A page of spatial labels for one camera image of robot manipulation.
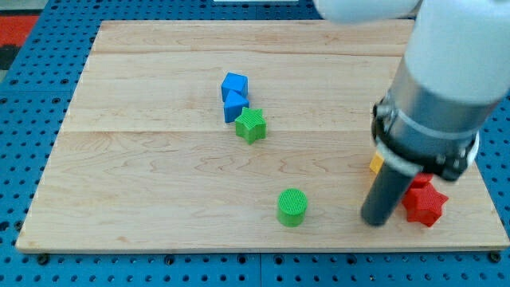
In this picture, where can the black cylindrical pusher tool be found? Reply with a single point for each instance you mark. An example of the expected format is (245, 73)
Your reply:
(386, 193)

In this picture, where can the green cylinder block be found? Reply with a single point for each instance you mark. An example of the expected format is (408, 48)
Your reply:
(292, 204)

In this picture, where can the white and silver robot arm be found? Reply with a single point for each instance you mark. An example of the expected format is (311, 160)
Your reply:
(454, 72)

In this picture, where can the red block behind star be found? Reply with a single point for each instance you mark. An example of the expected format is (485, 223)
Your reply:
(421, 179)

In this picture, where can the green star block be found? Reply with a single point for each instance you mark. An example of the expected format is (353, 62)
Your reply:
(251, 125)

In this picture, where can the yellow block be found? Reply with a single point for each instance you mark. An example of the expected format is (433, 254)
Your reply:
(376, 162)

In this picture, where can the blue triangular block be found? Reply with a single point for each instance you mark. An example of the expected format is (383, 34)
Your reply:
(233, 106)

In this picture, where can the blue cube block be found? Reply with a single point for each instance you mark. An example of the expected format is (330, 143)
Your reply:
(234, 82)

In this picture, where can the wooden board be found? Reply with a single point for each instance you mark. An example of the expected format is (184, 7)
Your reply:
(144, 162)

